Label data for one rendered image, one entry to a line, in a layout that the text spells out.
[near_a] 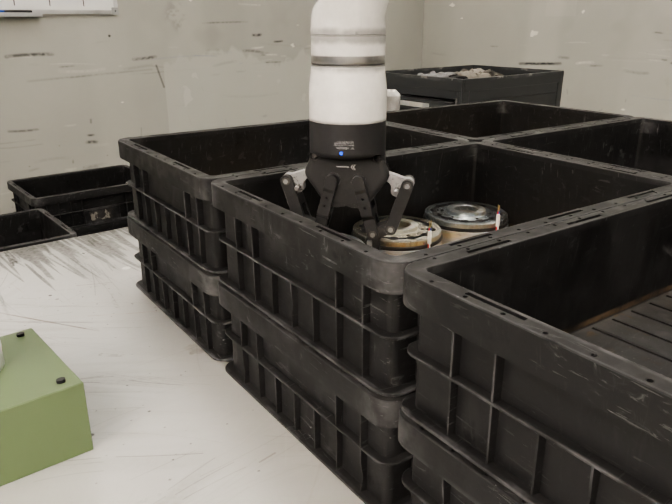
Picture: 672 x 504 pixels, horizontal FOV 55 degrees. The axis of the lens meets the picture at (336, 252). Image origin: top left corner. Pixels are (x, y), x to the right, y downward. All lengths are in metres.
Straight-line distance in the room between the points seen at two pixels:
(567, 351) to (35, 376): 0.49
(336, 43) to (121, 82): 3.26
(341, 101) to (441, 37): 4.45
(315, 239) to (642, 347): 0.29
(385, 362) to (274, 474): 0.18
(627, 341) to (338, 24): 0.37
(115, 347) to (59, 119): 2.93
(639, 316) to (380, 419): 0.28
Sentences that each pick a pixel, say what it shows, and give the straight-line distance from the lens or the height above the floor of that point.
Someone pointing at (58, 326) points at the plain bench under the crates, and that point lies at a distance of 0.94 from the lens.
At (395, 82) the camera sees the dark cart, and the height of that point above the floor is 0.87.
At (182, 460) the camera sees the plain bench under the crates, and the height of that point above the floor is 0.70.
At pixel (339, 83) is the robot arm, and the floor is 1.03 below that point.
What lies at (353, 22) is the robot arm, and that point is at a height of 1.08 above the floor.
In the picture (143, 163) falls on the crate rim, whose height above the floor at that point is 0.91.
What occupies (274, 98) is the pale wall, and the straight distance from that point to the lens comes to 4.30.
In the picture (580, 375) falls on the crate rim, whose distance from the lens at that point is 0.35.
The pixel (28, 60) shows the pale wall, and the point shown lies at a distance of 3.67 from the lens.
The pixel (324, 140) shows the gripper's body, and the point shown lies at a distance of 0.61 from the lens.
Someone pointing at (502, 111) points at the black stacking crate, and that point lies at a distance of 1.38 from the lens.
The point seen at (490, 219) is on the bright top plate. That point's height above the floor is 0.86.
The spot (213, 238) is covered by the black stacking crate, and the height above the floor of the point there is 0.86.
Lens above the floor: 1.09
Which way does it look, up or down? 20 degrees down
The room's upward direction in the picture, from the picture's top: straight up
